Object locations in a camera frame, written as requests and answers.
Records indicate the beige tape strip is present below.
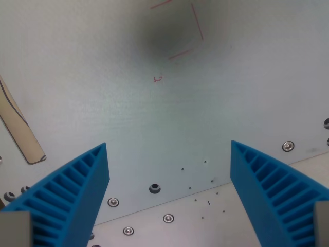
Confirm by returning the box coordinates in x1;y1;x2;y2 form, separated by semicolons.
0;75;47;165

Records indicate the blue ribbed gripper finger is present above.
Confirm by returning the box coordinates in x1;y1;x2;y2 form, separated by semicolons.
0;142;111;247
229;139;329;247

